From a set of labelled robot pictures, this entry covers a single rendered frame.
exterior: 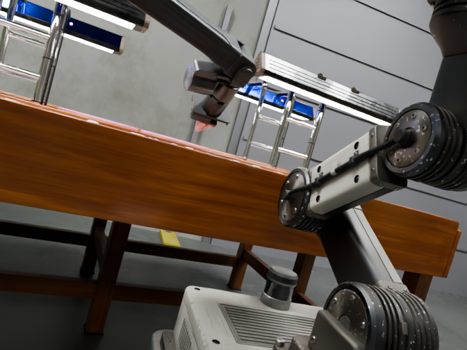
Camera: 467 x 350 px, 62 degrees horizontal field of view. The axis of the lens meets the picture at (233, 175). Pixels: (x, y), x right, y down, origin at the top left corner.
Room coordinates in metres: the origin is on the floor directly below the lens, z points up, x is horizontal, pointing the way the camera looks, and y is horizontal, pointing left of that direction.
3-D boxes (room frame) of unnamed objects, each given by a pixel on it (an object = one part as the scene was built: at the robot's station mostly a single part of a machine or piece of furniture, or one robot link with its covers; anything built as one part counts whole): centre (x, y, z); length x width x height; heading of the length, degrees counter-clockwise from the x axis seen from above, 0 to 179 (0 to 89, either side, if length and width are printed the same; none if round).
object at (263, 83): (1.81, -0.06, 0.90); 0.20 x 0.19 x 0.45; 115
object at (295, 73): (1.37, -0.26, 1.08); 0.62 x 0.08 x 0.07; 115
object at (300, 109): (1.88, -0.02, 1.08); 0.62 x 0.08 x 0.07; 115
